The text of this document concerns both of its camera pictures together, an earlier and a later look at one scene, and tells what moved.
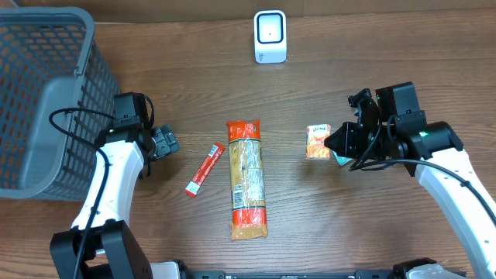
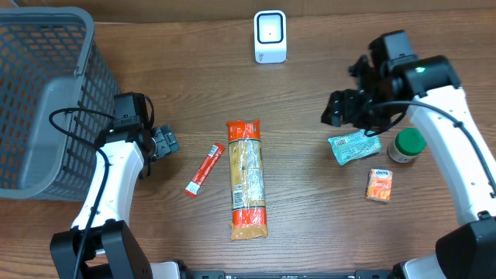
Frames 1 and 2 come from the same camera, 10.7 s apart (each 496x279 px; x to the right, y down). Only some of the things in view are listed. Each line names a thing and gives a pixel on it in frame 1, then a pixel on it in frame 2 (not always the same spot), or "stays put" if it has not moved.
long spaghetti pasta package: [249, 216] stays put
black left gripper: [167, 139] stays put
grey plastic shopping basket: [57, 88] stays put
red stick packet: [205, 170] stays put
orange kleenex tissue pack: [315, 149] → [379, 184]
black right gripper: [356, 139] → [349, 107]
